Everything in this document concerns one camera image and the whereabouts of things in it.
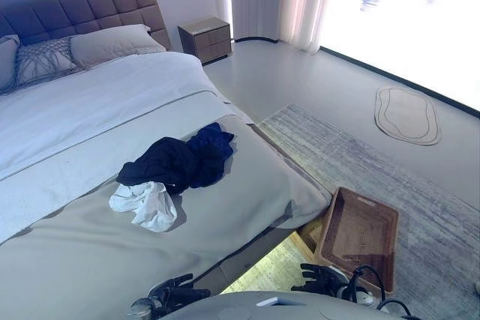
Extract brown tufted headboard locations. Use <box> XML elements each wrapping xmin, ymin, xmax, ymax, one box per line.
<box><xmin>0</xmin><ymin>0</ymin><xmax>173</xmax><ymax>51</ymax></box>

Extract beige pillow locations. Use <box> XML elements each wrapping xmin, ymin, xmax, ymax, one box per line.
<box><xmin>70</xmin><ymin>23</ymin><xmax>167</xmax><ymax>70</ymax></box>

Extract black garment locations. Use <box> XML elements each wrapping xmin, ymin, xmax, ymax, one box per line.
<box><xmin>116</xmin><ymin>136</ymin><xmax>196</xmax><ymax>196</ymax></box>

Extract brown wooden nightstand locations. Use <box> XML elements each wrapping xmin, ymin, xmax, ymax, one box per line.
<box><xmin>177</xmin><ymin>16</ymin><xmax>233</xmax><ymax>65</ymax></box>

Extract brown wicker basket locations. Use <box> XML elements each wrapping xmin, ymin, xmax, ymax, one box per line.
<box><xmin>317</xmin><ymin>186</ymin><xmax>400</xmax><ymax>296</ymax></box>

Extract grey patterned cushion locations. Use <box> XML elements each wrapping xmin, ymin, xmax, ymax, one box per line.
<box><xmin>3</xmin><ymin>37</ymin><xmax>86</xmax><ymax>92</ymax></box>

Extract grey robot torso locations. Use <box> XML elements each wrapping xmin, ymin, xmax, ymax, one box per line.
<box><xmin>159</xmin><ymin>289</ymin><xmax>401</xmax><ymax>320</ymax></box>

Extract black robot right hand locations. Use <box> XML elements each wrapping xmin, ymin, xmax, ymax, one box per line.
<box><xmin>290</xmin><ymin>262</ymin><xmax>349</xmax><ymax>298</ymax></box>

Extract navy blue garment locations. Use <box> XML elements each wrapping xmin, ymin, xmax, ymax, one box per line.
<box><xmin>186</xmin><ymin>121</ymin><xmax>236</xmax><ymax>189</ymax></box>

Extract small oval beige rug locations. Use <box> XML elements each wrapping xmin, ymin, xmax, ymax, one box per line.
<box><xmin>373</xmin><ymin>86</ymin><xmax>443</xmax><ymax>147</ymax></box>

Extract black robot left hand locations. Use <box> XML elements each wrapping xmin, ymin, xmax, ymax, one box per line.
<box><xmin>148</xmin><ymin>274</ymin><xmax>212</xmax><ymax>310</ymax></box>

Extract grey pillow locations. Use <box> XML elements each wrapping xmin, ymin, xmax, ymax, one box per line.
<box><xmin>0</xmin><ymin>34</ymin><xmax>22</xmax><ymax>91</ymax></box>

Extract white garment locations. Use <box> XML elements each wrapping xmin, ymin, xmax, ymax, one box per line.
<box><xmin>109</xmin><ymin>180</ymin><xmax>178</xmax><ymax>234</ymax></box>

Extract beige bed base frame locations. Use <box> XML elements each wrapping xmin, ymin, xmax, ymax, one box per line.
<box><xmin>193</xmin><ymin>222</ymin><xmax>301</xmax><ymax>295</ymax></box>

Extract sheer white curtain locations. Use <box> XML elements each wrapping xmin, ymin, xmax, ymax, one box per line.
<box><xmin>228</xmin><ymin>0</ymin><xmax>338</xmax><ymax>54</ymax></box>

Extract white duvet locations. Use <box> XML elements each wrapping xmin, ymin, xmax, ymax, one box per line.
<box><xmin>0</xmin><ymin>51</ymin><xmax>260</xmax><ymax>246</ymax></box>

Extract grey striped area rug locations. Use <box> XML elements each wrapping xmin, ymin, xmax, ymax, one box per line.
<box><xmin>220</xmin><ymin>103</ymin><xmax>480</xmax><ymax>320</ymax></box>

